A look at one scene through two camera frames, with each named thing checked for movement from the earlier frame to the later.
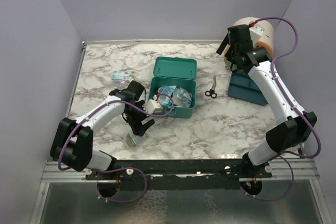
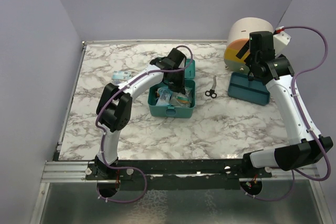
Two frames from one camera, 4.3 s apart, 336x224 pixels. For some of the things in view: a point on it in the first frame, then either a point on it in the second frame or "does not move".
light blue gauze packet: [125, 75] does not move
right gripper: [223, 45] → [243, 51]
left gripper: [136, 126] → [179, 87]
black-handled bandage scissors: [212, 92] does not move
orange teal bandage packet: [134, 140] → [183, 100]
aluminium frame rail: [284, 170] does not move
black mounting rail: [179, 174] does not move
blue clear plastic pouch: [163, 99] does not move
